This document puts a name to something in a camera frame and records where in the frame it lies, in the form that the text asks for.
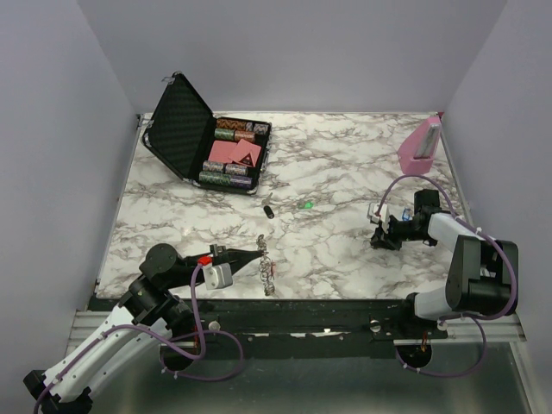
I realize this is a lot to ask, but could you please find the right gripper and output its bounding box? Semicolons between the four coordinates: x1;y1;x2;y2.
371;215;432;251

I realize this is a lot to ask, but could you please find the metal disc keyring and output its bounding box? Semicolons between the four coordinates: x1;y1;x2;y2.
256;235;275;297

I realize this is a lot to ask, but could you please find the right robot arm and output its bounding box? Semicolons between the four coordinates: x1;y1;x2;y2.
367;189;518;338

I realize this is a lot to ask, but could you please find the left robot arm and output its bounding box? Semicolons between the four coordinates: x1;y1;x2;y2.
23;243;264;413

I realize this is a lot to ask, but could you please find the key with green tag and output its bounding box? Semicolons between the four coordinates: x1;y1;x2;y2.
298;201;314;210

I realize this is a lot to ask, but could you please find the pink holder block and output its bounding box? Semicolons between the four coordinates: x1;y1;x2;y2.
397;116;442;175

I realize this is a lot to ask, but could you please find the black poker chip case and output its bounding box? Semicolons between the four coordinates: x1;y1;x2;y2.
141;72;272;195

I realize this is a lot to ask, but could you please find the red card with black triangle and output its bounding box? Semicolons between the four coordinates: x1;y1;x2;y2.
229;140;262;167

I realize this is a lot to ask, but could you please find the red playing card deck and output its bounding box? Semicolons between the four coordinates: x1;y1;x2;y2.
208;140;237;164

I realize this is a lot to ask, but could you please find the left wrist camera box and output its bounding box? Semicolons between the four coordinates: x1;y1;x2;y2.
202;263;233;290

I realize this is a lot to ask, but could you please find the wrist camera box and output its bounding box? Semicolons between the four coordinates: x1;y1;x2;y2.
202;263;233;290
367;203;390;225

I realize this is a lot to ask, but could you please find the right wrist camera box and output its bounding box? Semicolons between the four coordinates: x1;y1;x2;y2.
367;203;390;225

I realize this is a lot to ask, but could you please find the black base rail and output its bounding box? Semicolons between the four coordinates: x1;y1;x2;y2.
88;295;458;361

